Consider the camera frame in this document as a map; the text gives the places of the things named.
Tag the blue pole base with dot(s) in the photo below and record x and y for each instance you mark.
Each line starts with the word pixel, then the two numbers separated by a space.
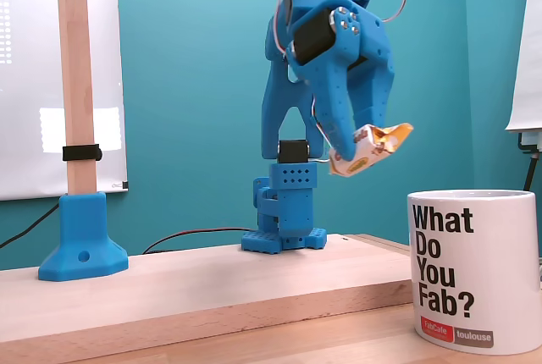
pixel 82 237

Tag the whiteboard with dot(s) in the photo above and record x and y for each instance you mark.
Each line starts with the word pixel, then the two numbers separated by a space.
pixel 29 84

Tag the pale wooden base board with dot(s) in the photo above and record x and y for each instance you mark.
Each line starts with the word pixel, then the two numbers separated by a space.
pixel 190 288

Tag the white printed mug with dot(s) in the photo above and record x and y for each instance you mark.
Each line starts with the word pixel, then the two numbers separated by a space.
pixel 499 254

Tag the wooden camera pole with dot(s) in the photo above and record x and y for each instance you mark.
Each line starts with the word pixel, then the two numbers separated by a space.
pixel 76 63

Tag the white yellow sweet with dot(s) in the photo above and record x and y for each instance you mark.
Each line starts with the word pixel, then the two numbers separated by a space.
pixel 368 154

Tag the white flip chart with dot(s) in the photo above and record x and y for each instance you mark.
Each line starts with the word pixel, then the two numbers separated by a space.
pixel 527 63

